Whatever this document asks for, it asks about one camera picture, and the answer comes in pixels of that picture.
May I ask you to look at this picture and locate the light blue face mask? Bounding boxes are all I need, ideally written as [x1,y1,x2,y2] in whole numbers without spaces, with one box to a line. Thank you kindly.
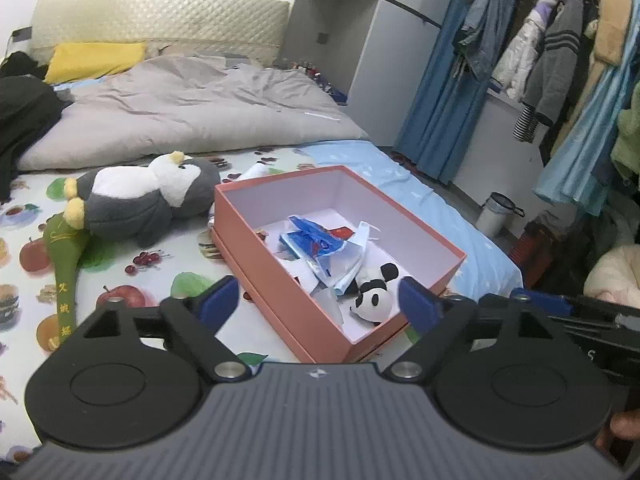
[305,221,378,296]

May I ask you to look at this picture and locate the grey duvet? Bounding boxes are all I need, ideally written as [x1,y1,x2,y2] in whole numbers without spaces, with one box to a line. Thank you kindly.
[17,55,366,171]

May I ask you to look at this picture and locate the denim jacket hanging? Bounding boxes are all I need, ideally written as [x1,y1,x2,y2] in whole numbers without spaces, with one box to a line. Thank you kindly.
[454,0,509,81]

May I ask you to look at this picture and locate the beige quilted headboard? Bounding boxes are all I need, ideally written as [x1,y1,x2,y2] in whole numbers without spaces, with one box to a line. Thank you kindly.
[29,0,290,64]

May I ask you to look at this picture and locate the white lilac jacket hanging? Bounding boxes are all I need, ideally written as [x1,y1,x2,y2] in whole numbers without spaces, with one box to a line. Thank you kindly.
[491,0,559,102]

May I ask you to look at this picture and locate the red snack packet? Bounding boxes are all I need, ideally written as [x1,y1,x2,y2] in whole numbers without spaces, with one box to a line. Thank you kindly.
[329,226,354,240]

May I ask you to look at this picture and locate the small panda plush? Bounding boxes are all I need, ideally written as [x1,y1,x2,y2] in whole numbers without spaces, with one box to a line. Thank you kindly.
[345,262,399,325]

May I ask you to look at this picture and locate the yellow pillow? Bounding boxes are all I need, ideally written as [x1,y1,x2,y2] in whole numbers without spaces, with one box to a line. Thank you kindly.
[44,42,145,84]

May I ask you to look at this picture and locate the grey wardrobe cabinet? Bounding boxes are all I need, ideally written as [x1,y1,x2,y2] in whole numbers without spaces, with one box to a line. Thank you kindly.
[280,0,450,148]

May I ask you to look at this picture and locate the blue tissue pack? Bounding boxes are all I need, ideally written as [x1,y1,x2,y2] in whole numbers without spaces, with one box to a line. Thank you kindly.
[280,216,349,261]

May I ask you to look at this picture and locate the fruit print mat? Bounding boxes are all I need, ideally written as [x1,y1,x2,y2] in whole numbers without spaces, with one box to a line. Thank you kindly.
[0,144,426,461]

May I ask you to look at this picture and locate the blue curtain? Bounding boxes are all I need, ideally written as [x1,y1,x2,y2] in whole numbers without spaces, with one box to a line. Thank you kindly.
[394,0,518,183]

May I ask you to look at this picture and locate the white trash bin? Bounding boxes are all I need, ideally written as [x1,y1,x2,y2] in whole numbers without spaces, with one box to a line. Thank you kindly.
[475,192,525,238]

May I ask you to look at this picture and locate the teal garment hanging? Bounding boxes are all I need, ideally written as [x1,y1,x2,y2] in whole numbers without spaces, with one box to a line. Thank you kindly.
[534,0,639,216]

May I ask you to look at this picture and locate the black clothing pile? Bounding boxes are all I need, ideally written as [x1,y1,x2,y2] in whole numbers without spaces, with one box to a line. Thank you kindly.
[0,51,72,203]

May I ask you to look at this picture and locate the green embroidered plush stick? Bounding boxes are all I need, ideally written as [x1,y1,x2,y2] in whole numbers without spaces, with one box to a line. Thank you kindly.
[43,214,90,344]

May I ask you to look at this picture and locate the grey white penguin plush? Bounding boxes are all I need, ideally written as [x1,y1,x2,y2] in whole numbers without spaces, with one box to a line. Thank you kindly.
[63,151,221,248]

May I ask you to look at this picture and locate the salmon pink cardboard box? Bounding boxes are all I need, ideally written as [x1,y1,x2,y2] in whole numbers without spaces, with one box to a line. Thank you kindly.
[212,166,465,363]

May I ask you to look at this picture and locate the grey striped sweater hanging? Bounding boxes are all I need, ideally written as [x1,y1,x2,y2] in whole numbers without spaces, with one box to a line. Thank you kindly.
[513,0,597,143]

